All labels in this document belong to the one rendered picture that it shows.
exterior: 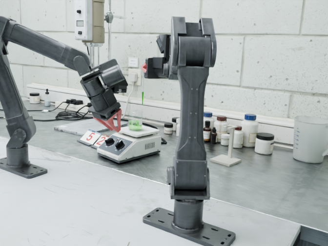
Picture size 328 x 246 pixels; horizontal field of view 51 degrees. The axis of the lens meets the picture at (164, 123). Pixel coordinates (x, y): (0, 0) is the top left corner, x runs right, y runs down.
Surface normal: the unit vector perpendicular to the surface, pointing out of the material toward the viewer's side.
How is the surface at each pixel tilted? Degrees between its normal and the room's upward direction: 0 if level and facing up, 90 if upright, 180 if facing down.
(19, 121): 89
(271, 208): 0
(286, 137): 90
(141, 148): 90
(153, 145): 90
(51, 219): 0
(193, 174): 79
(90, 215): 0
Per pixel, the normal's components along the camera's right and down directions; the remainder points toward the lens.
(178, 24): 0.06, -0.64
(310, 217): 0.04, -0.98
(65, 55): 0.13, 0.27
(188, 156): 0.06, 0.03
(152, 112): -0.55, 0.16
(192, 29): 0.07, -0.24
